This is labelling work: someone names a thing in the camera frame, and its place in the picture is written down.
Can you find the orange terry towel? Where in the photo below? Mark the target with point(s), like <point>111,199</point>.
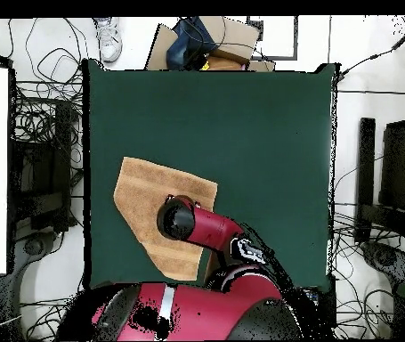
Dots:
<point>141,199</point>

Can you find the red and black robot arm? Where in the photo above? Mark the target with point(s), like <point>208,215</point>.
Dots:
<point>212,228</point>

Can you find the dark green table cloth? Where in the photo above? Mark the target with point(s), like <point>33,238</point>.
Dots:
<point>277,160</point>

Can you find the orange-brown cloth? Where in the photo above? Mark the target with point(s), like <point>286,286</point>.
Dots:
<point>227,64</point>

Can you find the black equipment stand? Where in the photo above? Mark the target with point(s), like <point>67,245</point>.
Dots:
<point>45,171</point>

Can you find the brown cardboard sheet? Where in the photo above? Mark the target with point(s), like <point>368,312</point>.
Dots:
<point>159,50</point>

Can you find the blue jeans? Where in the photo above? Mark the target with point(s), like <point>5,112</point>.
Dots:
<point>187,46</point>

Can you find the black wheeled stand base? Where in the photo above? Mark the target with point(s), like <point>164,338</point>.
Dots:
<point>34,247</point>

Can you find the brown cardboard box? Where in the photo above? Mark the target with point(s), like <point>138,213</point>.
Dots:
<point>234,35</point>

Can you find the black power strip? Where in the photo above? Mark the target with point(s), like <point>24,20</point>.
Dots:
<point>328,310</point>

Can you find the person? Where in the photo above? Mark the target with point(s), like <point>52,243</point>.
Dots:
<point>109,39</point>

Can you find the dark-framed white board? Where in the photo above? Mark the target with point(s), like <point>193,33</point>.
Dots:
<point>296,39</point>

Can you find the black chair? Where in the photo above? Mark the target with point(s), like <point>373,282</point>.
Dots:
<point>399,167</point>

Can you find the black upright post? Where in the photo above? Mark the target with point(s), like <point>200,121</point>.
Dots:
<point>366,171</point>

